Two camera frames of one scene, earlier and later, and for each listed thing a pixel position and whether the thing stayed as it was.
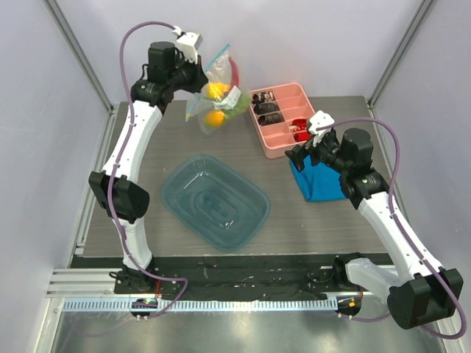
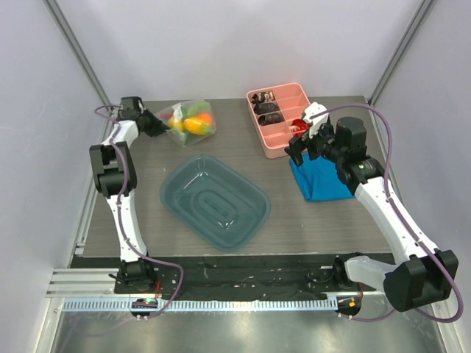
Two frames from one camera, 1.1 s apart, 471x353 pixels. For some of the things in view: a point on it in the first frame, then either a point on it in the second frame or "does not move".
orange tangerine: (215, 118) → (205, 118)
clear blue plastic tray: (219, 203) does not move
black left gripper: (201, 79) → (160, 127)
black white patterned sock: (262, 97) does not move
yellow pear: (216, 90) → (176, 125)
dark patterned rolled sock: (263, 108) does not move
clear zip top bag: (224, 95) → (189, 121)
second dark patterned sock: (265, 120) does not move
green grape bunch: (241, 107) → (200, 107)
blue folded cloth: (320, 182) does not move
